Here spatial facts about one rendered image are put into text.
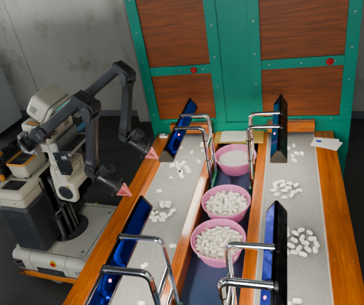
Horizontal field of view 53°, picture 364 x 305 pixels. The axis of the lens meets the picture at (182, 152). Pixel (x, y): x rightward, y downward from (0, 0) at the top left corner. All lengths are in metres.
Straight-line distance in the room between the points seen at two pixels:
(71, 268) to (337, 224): 1.71
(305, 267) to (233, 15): 1.45
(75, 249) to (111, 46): 2.71
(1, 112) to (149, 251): 3.97
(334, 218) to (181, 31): 1.41
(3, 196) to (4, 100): 3.08
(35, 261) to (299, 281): 1.84
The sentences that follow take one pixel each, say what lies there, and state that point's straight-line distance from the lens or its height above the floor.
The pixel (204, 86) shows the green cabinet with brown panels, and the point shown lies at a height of 1.11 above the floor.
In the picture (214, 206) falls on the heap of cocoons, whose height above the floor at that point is 0.74.
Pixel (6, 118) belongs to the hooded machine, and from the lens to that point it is 5.54.
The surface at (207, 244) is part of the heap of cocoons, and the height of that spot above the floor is 0.75.
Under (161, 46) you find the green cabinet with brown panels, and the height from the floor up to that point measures 1.40.
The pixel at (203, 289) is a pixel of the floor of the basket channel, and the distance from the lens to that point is 1.75.
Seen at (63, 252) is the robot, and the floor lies 0.28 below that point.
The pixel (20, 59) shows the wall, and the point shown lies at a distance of 5.55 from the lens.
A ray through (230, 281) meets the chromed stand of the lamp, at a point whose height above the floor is 1.12.
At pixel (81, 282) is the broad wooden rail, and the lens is 1.82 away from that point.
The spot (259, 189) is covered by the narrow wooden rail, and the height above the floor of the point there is 0.77.
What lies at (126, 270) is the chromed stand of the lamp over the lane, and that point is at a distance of 1.29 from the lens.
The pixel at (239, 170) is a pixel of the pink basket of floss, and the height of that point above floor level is 0.72.
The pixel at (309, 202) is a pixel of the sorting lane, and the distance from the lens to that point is 2.03.
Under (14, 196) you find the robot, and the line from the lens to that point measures 2.51.
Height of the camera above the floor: 2.06
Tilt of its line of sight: 32 degrees down
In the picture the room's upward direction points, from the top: 10 degrees counter-clockwise
